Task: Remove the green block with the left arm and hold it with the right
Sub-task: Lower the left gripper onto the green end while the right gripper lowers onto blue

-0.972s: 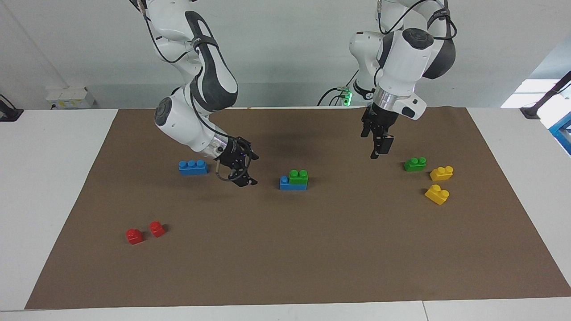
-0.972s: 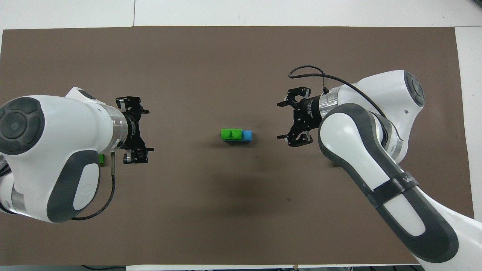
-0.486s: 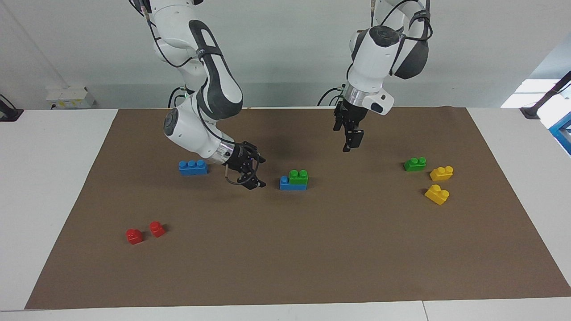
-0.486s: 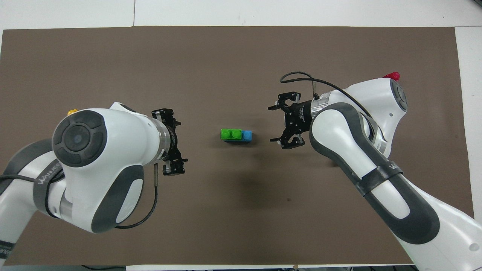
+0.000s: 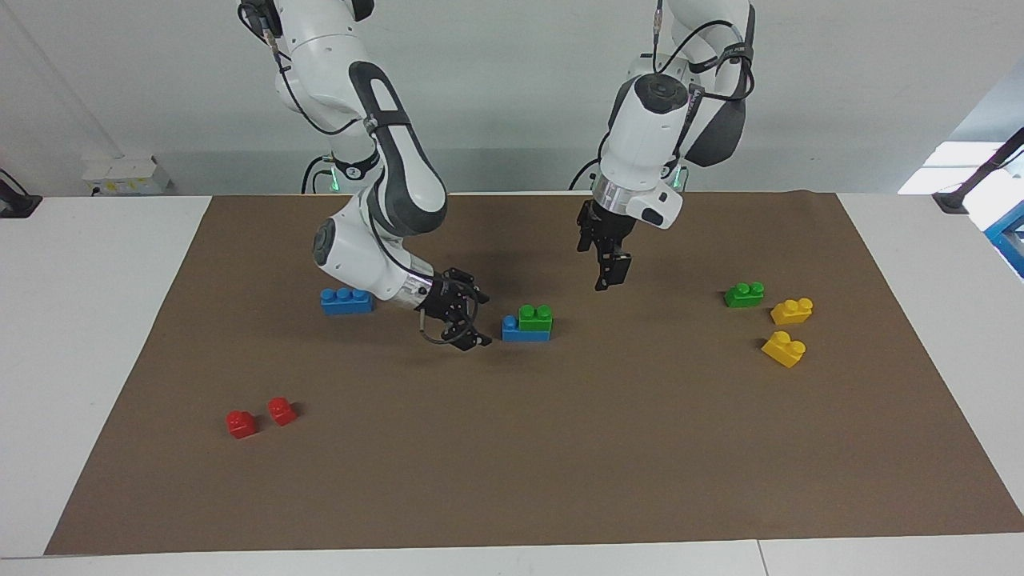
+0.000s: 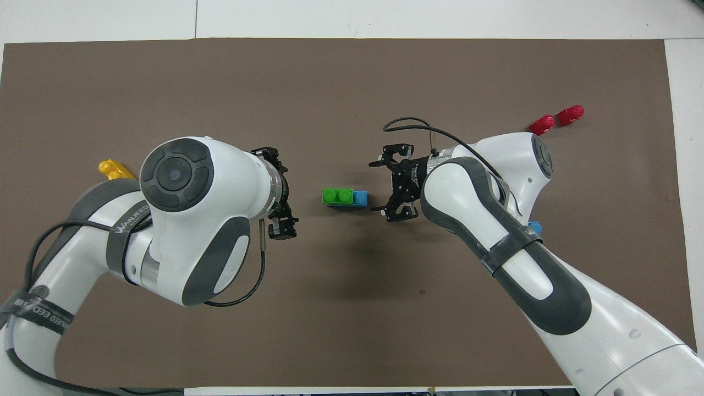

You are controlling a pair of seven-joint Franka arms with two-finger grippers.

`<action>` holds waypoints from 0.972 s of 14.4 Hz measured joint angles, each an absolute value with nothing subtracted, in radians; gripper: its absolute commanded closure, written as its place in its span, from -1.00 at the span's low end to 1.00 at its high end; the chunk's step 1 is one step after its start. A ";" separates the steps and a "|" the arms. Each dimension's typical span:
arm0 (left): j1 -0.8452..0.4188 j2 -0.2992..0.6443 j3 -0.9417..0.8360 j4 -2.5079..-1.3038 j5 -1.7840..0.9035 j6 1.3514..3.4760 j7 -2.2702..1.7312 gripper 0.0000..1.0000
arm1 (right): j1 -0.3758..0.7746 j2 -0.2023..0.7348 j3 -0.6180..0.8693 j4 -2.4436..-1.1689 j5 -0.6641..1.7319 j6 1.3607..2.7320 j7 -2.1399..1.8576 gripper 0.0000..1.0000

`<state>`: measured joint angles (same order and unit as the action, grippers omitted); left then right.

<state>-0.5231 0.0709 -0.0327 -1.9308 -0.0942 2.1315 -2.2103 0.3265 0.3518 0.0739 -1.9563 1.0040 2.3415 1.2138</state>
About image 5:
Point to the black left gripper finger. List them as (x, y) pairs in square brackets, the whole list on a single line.
[(614, 270), (586, 242)]

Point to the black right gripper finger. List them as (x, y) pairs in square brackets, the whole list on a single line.
[(472, 286), (470, 334)]

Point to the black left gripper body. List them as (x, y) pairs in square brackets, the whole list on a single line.
[(608, 228)]

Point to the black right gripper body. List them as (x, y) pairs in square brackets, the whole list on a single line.
[(446, 302)]

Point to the blue three-stud toy block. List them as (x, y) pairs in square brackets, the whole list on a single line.
[(346, 302), (516, 332)]

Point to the green two-stud toy block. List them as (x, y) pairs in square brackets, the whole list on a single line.
[(744, 296), (535, 318)]

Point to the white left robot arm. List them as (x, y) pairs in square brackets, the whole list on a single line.
[(640, 136)]

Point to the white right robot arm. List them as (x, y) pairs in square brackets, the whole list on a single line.
[(408, 184)]

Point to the yellow two-stud toy block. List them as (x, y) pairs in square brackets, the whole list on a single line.
[(784, 350), (792, 312)]

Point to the red one-stud toy block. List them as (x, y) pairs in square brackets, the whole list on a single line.
[(282, 412), (241, 426)]

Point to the brown table mat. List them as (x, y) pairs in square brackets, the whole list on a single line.
[(560, 464)]

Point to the white power strip box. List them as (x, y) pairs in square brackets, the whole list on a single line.
[(124, 176)]

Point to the black table clamp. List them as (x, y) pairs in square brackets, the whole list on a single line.
[(20, 204)]

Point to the black camera stand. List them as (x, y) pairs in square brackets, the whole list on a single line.
[(952, 200)]

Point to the blue frame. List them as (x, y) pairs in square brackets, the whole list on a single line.
[(1010, 236)]

